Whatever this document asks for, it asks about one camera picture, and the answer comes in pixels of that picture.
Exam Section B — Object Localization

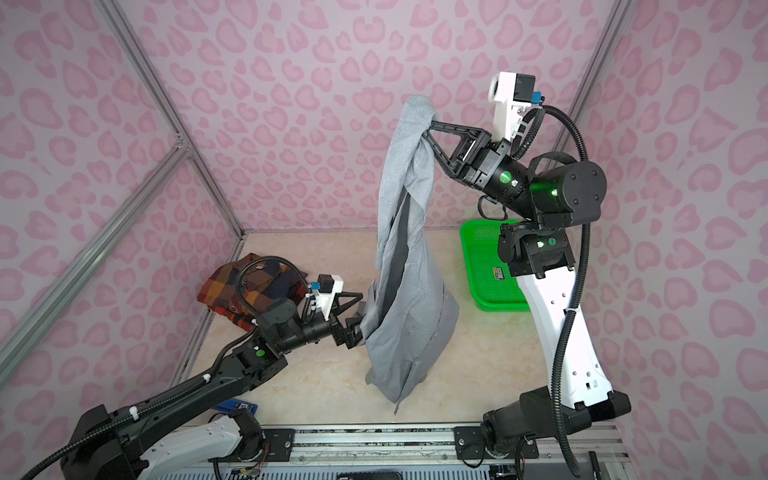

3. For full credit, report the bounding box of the left black corrugated cable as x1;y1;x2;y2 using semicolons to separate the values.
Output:
17;255;310;480

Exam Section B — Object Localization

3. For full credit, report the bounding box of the green plastic basket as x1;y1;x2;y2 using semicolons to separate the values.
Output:
459;219;530;313

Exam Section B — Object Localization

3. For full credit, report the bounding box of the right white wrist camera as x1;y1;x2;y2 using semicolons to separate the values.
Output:
487;72;541;141

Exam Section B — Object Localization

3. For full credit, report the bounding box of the black corrugated cable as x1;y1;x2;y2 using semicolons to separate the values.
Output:
17;255;310;480
513;105;593;479

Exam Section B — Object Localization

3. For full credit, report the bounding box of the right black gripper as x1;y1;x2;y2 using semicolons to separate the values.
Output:
420;133;543;225

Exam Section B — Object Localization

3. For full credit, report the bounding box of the corner aluminium post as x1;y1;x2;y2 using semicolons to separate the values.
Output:
556;1;637;124
94;0;246;240

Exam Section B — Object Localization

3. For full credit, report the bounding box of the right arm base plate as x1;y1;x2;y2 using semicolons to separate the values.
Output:
452;424;513;462

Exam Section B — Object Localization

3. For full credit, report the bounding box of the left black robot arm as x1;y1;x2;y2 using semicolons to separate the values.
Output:
60;292;365;479

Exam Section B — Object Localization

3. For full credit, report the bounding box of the right corner aluminium post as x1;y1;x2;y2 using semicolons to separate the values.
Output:
556;1;637;124

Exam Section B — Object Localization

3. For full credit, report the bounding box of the grey long sleeve shirt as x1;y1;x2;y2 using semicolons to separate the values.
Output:
361;96;460;406

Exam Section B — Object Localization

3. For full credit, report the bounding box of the blue black tool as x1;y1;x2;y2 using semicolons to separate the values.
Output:
213;399;258;415

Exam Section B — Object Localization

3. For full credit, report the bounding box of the diagonal aluminium frame bar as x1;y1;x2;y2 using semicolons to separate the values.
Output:
1;142;189;385

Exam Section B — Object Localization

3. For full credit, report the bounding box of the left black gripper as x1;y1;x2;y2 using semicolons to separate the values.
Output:
279;291;378;357

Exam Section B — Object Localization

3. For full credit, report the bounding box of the folded plaid flannel shirt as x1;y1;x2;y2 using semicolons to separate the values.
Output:
197;253;308;331

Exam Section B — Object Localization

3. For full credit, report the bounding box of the left corner aluminium post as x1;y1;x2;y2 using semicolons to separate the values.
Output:
94;0;246;240

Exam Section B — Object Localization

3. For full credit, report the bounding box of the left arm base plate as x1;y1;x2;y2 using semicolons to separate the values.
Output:
217;428;296;463

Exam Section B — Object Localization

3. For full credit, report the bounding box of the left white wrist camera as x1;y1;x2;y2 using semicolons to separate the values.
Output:
308;274;344;321

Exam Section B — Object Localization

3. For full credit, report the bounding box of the right black corrugated cable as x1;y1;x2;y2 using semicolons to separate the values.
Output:
513;105;593;479

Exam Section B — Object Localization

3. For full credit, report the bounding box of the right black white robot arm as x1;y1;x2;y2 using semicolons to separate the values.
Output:
423;118;632;474

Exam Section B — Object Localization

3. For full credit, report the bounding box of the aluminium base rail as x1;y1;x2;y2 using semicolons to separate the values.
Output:
113;419;637;480

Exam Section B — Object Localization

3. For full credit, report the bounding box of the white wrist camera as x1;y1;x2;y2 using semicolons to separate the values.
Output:
487;72;541;141
308;274;344;321

